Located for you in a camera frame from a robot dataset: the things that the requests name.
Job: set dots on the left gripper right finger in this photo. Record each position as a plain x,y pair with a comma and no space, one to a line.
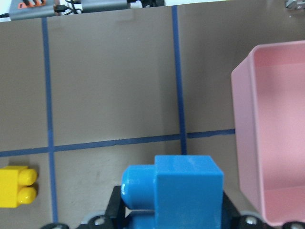
230,214

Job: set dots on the pink plastic box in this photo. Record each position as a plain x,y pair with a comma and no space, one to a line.
268,89

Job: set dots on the blue toy block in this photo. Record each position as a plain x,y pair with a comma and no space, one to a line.
176,192

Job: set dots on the grey usb hub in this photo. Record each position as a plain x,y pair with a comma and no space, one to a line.
35,9

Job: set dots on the yellow toy block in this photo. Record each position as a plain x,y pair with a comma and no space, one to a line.
16,186

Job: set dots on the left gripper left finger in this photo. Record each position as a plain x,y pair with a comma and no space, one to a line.
115,214

